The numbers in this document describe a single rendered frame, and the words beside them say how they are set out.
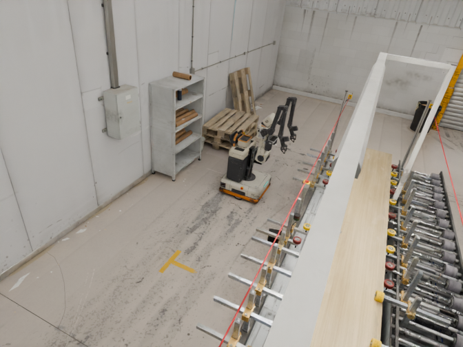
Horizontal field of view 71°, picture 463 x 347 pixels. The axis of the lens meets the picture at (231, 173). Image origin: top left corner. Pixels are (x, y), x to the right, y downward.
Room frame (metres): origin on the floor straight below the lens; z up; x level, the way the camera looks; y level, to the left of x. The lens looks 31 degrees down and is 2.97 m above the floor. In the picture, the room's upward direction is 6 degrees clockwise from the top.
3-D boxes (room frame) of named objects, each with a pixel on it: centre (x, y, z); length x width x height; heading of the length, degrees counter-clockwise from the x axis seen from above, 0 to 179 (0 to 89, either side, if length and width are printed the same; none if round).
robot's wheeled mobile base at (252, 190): (4.42, -0.25, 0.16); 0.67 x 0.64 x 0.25; 68
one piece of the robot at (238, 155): (4.45, -0.16, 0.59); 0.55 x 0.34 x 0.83; 158
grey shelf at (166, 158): (4.95, 0.97, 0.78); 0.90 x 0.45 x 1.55; 158
